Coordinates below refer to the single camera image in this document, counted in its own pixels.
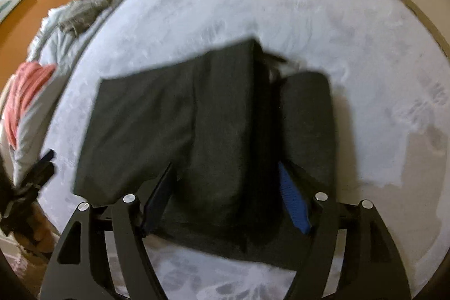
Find dark grey pants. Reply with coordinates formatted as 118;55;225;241
73;40;336;270

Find person's left hand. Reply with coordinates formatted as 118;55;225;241
14;203;56;254

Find coral pink blanket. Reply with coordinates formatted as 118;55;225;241
4;62;57;149

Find light grey duvet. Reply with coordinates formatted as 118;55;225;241
1;0;124;185

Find grey crumpled garment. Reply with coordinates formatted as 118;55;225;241
58;0;113;36

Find bed with butterfly sheet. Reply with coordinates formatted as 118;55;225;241
40;0;449;299

